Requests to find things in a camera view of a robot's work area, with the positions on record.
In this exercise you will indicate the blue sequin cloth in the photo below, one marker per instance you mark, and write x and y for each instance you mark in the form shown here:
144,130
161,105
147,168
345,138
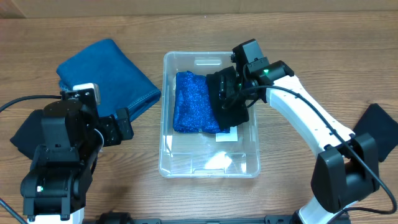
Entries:
192,110

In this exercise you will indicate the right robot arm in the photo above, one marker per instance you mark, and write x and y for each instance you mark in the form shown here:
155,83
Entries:
347,165

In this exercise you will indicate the white label in container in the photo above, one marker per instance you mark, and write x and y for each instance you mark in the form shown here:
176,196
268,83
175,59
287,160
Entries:
232,136

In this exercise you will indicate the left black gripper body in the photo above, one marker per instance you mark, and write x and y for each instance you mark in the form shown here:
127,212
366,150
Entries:
110,130

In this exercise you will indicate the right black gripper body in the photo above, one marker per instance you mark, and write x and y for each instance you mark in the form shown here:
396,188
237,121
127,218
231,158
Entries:
224,86

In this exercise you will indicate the blue terry towel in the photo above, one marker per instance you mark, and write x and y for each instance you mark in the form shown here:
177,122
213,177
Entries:
121,83

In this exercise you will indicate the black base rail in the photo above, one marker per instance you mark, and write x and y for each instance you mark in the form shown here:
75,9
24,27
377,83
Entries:
126,218

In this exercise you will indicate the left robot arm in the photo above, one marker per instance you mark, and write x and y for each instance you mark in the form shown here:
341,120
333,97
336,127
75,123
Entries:
55,188

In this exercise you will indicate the black cloth long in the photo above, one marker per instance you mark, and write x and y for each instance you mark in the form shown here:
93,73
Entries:
225,117

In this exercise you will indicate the clear plastic container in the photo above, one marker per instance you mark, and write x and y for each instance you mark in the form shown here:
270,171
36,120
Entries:
198,154

